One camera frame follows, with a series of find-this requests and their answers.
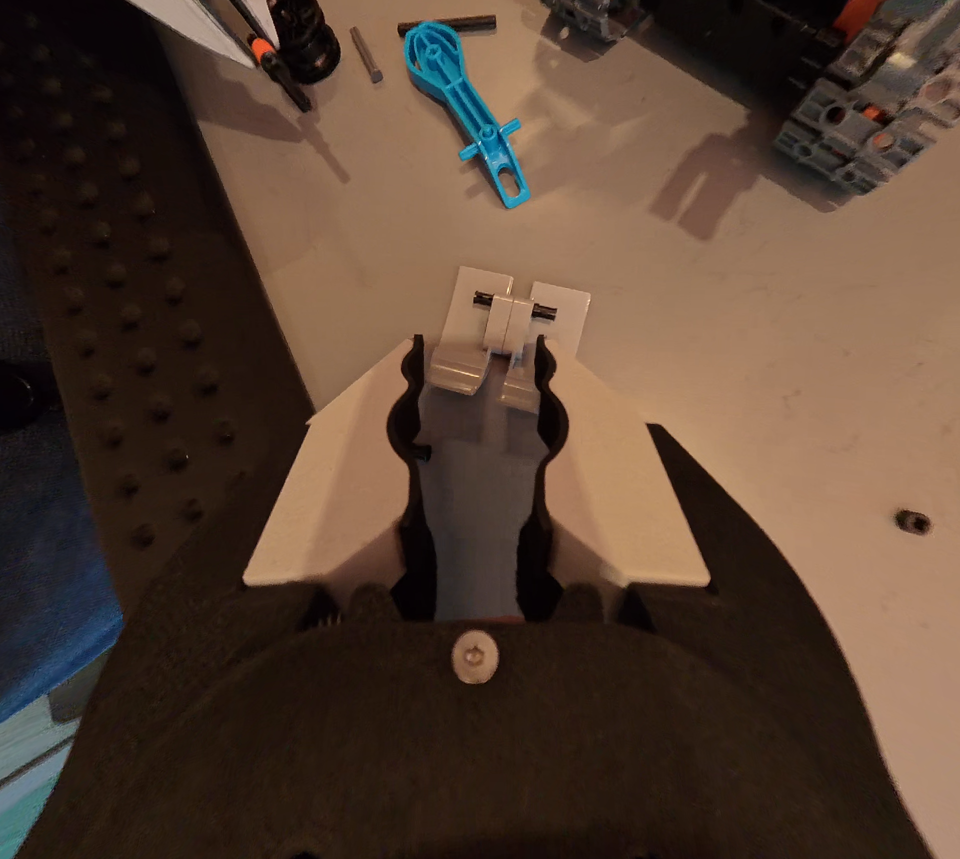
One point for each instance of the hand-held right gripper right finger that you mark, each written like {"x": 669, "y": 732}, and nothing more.
{"x": 622, "y": 514}

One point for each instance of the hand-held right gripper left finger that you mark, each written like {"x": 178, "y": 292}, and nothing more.
{"x": 330, "y": 514}

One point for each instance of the orange bush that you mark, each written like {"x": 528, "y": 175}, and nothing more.
{"x": 260, "y": 49}

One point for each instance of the black axle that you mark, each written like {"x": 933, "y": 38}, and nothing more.
{"x": 292, "y": 86}

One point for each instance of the grey panel hinge assembly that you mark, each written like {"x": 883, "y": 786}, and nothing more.
{"x": 499, "y": 330}

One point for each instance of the blue plastic separator tool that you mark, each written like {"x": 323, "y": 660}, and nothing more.
{"x": 465, "y": 101}

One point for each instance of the black spoked wheel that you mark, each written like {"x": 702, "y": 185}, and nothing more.
{"x": 307, "y": 41}

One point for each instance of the short dark grey axle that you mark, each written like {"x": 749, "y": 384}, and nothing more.
{"x": 366, "y": 54}

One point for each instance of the black dimpled pad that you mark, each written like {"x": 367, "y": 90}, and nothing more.
{"x": 150, "y": 311}

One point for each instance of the small black bush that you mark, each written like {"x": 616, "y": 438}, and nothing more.
{"x": 913, "y": 521}

